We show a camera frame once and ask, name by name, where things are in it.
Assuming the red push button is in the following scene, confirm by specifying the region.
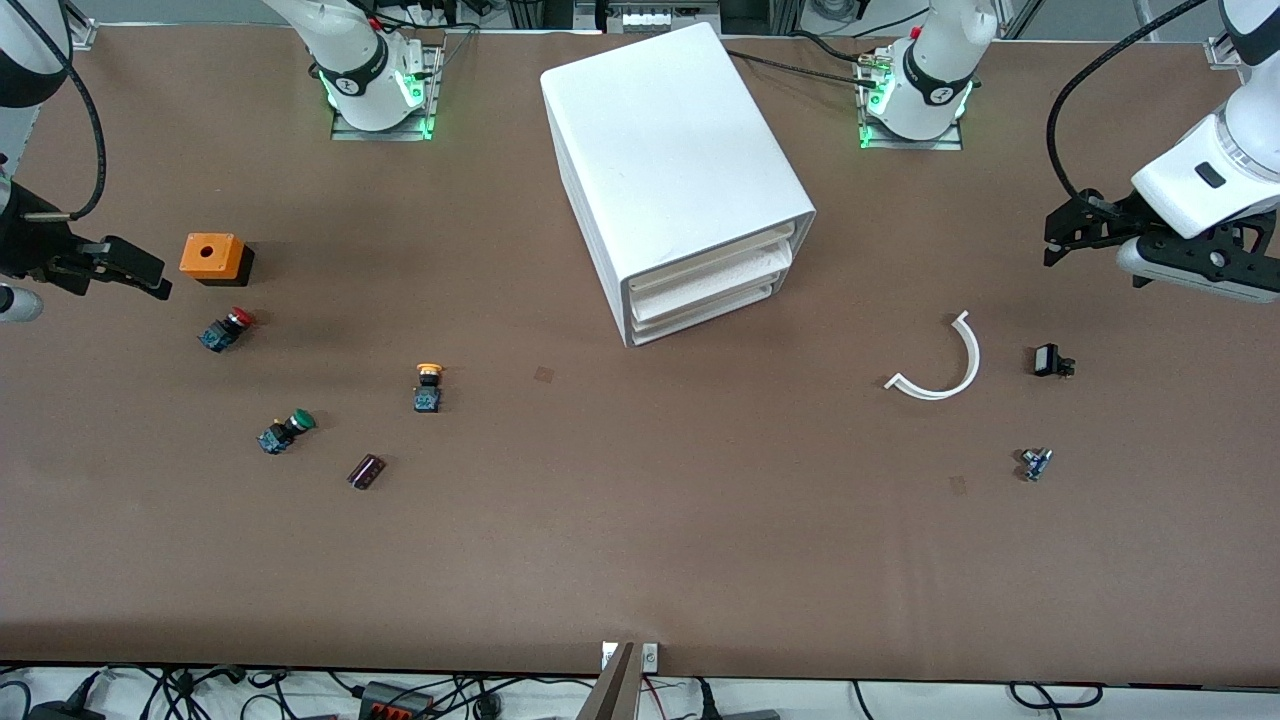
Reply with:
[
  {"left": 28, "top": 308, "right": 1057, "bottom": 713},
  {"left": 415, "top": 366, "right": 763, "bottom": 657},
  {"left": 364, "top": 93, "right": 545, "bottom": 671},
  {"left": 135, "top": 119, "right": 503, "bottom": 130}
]
[{"left": 197, "top": 307, "right": 256, "bottom": 354}]

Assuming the green push button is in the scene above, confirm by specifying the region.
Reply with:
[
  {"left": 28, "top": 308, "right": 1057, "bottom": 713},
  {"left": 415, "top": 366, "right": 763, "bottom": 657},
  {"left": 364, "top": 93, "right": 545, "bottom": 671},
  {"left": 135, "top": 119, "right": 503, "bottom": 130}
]
[{"left": 257, "top": 408, "right": 318, "bottom": 457}]

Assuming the orange box with hole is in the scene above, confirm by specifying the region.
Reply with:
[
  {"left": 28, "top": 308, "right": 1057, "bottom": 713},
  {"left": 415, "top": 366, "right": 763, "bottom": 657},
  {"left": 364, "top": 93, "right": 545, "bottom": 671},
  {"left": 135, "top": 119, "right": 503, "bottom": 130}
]
[{"left": 179, "top": 233, "right": 256, "bottom": 289}]

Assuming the white curved plastic piece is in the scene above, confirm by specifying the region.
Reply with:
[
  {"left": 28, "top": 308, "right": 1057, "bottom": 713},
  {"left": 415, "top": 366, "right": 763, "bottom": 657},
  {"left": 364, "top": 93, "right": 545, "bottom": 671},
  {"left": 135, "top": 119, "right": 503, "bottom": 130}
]
[{"left": 884, "top": 310, "right": 983, "bottom": 402}]

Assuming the black power strip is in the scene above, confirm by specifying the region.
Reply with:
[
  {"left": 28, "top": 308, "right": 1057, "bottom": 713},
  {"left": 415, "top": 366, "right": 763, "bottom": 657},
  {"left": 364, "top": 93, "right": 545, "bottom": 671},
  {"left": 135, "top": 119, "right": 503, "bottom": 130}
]
[{"left": 359, "top": 681, "right": 438, "bottom": 720}]

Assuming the brown table mat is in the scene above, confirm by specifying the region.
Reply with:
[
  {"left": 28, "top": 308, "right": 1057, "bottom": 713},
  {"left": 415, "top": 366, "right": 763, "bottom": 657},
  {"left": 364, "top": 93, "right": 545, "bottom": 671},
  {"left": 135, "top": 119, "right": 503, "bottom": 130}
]
[{"left": 0, "top": 24, "right": 1280, "bottom": 691}]

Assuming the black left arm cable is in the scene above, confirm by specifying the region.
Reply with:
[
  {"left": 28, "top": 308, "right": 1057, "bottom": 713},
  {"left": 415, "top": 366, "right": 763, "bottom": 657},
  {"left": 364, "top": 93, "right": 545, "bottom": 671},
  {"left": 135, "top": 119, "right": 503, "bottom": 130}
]
[{"left": 1045, "top": 0, "right": 1213, "bottom": 207}]

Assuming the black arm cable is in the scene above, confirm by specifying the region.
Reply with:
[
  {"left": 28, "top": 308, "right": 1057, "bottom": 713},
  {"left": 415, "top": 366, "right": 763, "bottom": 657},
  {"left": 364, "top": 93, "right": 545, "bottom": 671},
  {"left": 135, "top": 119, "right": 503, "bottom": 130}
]
[
  {"left": 1045, "top": 0, "right": 1213, "bottom": 207},
  {"left": 22, "top": 0, "right": 108, "bottom": 222}
]

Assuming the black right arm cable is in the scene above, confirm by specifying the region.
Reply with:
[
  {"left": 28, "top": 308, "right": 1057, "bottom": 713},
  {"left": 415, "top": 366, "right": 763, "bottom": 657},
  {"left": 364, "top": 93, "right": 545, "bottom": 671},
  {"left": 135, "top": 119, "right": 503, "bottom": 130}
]
[{"left": 22, "top": 0, "right": 108, "bottom": 222}]

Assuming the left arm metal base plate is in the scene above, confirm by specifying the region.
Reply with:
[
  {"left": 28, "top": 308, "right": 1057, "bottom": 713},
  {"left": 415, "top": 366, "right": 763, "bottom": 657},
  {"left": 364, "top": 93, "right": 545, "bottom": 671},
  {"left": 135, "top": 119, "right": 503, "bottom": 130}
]
[{"left": 857, "top": 45, "right": 965, "bottom": 152}]

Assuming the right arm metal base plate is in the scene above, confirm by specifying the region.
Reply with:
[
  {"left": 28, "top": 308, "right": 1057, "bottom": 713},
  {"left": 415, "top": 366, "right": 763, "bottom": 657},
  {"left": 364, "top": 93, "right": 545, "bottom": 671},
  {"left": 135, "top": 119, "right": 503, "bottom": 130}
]
[{"left": 330, "top": 44, "right": 443, "bottom": 142}]

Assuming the black base cable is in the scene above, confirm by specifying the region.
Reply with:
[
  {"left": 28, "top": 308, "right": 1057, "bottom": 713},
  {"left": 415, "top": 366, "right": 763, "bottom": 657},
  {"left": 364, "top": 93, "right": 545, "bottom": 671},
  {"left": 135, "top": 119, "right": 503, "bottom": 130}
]
[{"left": 724, "top": 47, "right": 883, "bottom": 93}]

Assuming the black looped cable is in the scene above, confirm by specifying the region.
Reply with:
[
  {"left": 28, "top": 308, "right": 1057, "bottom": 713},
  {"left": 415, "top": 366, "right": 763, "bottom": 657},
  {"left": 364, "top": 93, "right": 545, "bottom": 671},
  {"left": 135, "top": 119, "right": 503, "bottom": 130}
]
[{"left": 1007, "top": 681, "right": 1106, "bottom": 711}]

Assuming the white mounting bracket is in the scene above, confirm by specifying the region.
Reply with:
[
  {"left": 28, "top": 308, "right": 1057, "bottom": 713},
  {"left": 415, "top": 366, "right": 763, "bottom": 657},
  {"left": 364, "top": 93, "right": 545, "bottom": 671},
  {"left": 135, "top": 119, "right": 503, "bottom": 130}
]
[{"left": 600, "top": 641, "right": 660, "bottom": 673}]

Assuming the brown angled post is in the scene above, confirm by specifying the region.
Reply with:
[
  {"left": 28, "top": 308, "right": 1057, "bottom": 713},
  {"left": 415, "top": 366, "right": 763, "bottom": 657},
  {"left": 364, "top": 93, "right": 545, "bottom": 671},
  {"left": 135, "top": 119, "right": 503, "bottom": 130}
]
[{"left": 576, "top": 642, "right": 642, "bottom": 720}]

